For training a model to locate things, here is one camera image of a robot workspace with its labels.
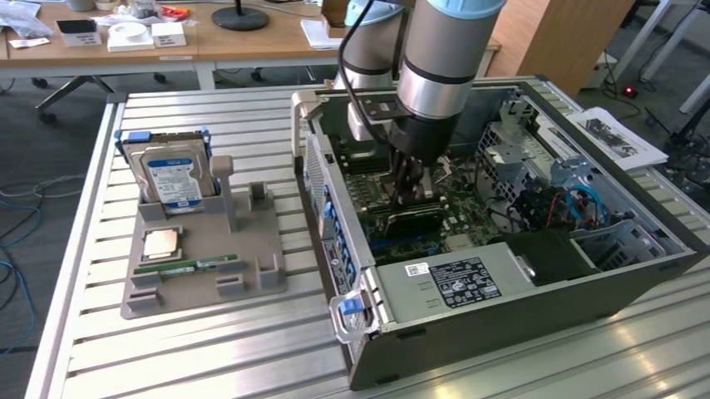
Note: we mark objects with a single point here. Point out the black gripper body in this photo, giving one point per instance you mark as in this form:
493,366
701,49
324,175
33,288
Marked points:
422,137

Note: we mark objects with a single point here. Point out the Nvidia graphics card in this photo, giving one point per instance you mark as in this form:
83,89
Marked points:
413,222

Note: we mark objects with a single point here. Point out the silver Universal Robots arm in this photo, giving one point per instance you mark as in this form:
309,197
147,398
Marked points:
444,50

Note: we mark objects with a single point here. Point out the silver socket cover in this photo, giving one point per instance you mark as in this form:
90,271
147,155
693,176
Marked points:
430,183

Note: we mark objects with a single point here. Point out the green motherboard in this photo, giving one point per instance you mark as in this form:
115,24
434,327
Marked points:
472,208

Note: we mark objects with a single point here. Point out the silver perforated drive cage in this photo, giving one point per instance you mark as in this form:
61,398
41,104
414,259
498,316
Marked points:
505,162

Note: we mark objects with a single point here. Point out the blue expansion slot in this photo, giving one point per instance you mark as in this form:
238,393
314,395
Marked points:
380,244

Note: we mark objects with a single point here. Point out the silver chipset heatsink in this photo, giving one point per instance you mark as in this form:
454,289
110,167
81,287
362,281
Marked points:
460,244

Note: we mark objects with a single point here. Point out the grey power supply unit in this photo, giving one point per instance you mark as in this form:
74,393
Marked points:
405,299

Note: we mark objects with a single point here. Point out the black plastic shroud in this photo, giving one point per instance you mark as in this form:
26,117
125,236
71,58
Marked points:
549,257

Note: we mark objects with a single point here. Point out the white papers pile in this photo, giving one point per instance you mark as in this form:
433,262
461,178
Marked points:
320,35

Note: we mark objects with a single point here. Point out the wooden cabinet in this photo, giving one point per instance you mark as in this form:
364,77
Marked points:
554,41

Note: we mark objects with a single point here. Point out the printed paper stack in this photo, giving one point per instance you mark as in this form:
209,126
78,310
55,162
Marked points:
616,137

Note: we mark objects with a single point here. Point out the wooden desk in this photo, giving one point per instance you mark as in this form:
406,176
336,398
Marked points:
250,45

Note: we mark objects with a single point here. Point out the open dark PC case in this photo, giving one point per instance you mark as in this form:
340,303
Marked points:
500,332

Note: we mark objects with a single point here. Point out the grey plastic parts rack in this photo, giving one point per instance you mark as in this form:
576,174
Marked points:
206,249

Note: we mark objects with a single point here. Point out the power strip with red light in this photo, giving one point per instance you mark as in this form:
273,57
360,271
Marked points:
629,92

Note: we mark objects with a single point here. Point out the hard disk in blue caddy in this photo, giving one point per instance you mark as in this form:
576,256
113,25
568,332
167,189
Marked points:
169,178

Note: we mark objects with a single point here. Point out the silver disk bay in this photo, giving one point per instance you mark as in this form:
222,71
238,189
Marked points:
638,245

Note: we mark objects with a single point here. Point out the black round lamp base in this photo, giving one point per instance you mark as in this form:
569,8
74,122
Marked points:
241,18

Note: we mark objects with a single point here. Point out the green RAM stick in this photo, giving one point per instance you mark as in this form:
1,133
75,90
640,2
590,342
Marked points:
181,267

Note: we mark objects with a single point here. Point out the copper-topped CPU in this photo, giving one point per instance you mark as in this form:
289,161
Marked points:
161,244

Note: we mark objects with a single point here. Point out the plain white box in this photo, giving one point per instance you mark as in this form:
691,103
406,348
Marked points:
167,35

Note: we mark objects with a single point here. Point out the flat white box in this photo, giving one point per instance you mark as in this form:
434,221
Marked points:
130,45

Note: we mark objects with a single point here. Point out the white tape roll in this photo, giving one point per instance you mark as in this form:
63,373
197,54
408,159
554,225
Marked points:
129,31

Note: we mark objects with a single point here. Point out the black chair base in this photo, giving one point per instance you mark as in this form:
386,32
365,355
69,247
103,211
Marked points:
73,89

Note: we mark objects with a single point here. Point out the white box with black inside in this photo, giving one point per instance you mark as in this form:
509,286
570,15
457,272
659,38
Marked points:
81,35

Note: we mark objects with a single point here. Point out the grey cup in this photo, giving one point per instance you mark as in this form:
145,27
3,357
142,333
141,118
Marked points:
82,4

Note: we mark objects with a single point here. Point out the red and white card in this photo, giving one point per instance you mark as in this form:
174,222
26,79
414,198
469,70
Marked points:
29,42

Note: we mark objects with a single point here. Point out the clear plastic bag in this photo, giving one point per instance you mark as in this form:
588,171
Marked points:
22,18

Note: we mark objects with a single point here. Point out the wrist camera with black bracket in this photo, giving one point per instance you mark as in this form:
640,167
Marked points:
362,124

